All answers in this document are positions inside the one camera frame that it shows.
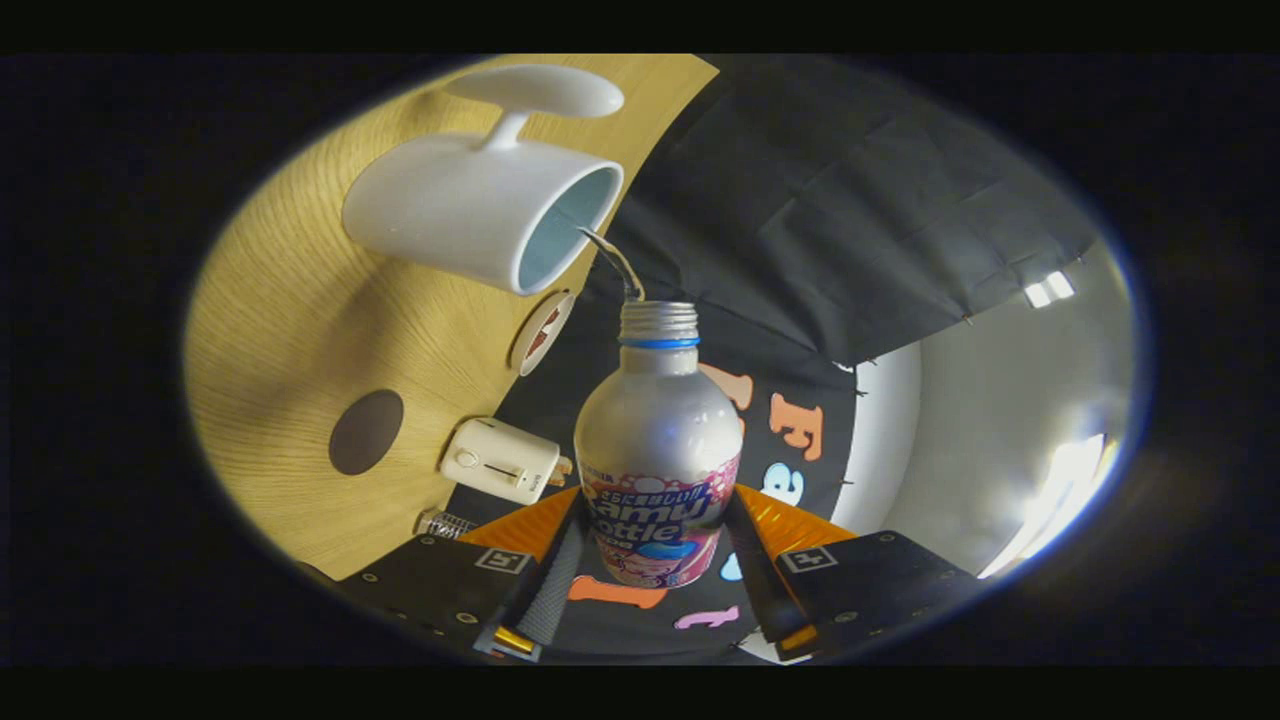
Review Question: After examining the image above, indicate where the white cup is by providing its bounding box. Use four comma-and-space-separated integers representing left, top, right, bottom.
341, 65, 626, 297

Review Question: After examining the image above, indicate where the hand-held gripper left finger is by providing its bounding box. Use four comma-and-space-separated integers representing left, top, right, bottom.
340, 485, 591, 663

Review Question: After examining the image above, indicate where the brown round coaster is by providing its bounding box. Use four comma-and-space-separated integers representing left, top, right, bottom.
328, 389, 405, 477

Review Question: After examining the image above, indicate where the silver juice bottle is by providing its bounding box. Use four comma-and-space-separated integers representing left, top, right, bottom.
574, 300, 744, 589

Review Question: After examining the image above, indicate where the ceiling strip light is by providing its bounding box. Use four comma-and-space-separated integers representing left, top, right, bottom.
1022, 270, 1076, 309

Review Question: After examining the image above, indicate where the metal wire basket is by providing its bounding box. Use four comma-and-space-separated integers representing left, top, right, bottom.
415, 508, 481, 541

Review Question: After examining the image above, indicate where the black backdrop cloth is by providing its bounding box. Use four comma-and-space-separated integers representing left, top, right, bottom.
445, 54, 1101, 666

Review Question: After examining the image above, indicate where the juice stream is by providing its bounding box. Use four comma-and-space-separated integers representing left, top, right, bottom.
578, 228, 646, 303

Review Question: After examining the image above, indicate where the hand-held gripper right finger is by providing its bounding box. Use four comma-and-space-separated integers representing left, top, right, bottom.
725, 483, 981, 661

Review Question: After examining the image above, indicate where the small white plate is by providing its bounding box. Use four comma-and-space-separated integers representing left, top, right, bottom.
508, 290, 578, 377

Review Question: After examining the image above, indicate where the white toaster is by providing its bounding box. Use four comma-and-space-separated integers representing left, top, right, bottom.
440, 418, 563, 506

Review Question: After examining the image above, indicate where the wooden table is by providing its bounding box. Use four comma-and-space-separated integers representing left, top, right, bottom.
185, 54, 721, 581

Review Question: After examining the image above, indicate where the ceiling light panel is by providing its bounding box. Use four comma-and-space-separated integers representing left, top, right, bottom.
980, 432, 1121, 581

